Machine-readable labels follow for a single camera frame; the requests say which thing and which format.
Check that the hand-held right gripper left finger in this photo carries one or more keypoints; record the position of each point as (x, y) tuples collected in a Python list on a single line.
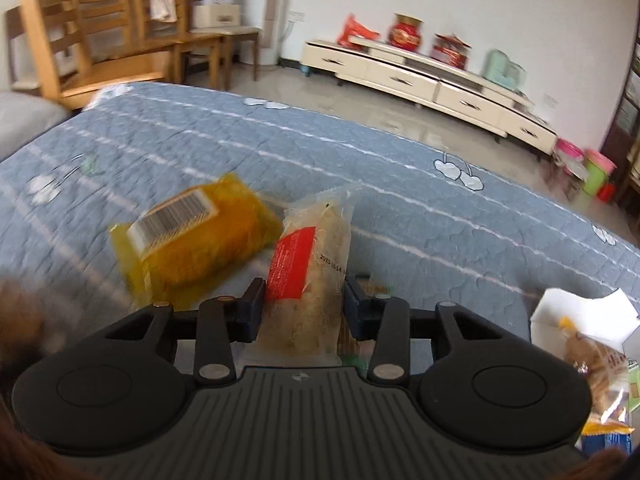
[(256, 306)]

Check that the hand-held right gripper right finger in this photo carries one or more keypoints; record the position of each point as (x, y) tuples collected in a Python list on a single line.
[(353, 310)]

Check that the clear red label snack packet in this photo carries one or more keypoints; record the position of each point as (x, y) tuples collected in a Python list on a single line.
[(310, 280)]

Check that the yellow snack packet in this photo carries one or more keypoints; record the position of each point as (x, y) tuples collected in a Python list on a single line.
[(210, 245)]

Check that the white cardboard box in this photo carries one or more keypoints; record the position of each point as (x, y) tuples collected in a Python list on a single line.
[(580, 310)]

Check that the blue quilted blanket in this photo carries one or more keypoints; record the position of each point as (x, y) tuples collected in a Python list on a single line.
[(400, 230)]

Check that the cream tv cabinet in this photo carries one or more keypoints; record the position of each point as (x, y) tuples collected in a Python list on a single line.
[(425, 85)]

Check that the clear bread packet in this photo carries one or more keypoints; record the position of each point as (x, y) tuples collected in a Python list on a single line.
[(597, 365)]

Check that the small wooden stool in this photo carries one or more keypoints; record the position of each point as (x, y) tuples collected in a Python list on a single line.
[(567, 177)]

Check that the light wooden chair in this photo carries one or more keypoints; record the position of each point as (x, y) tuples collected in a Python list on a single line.
[(197, 47), (100, 75), (107, 20)]

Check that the pink plastic basin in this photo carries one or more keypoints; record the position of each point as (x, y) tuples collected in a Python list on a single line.
[(570, 151)]

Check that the dark back wooden chair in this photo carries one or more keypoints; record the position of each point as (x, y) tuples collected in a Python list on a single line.
[(240, 35)]

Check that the red carousel ornament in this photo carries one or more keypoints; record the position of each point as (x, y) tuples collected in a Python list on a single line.
[(450, 52)]

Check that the red plastic bag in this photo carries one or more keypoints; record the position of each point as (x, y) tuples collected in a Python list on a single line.
[(356, 34)]

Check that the red plastic bucket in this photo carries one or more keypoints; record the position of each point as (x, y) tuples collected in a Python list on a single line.
[(607, 192)]

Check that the green bucket with pink lid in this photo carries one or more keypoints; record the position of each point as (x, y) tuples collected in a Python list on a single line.
[(597, 172)]

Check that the mint green kitchen appliance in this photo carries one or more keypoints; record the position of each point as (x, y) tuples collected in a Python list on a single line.
[(502, 72)]

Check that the red gold vase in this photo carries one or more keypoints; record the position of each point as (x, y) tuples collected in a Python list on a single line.
[(405, 34)]

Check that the blue snack packet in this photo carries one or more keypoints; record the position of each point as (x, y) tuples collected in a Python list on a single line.
[(607, 445)]

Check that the white tower air conditioner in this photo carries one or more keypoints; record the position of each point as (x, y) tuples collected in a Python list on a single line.
[(272, 15)]

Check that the white paper bag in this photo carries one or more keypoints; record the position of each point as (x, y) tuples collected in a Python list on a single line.
[(217, 14)]

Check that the beige towel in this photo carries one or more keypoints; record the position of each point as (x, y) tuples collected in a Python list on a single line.
[(164, 2)]

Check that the dark wooden display shelf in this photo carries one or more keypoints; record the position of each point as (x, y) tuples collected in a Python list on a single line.
[(630, 110)]

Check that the white wall outlet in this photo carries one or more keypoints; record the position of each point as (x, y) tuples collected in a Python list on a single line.
[(550, 100), (297, 15)]

